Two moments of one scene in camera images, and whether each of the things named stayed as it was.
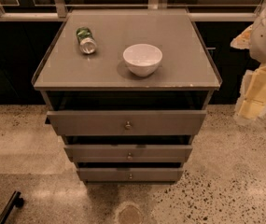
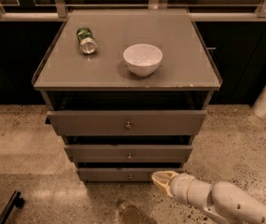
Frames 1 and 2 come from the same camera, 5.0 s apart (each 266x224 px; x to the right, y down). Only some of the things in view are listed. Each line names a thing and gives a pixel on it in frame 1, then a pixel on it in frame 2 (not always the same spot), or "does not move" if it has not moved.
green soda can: x=87 y=40 does not move
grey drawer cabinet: x=127 y=90 does not move
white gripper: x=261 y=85 → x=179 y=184
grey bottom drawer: x=130 y=175 does not move
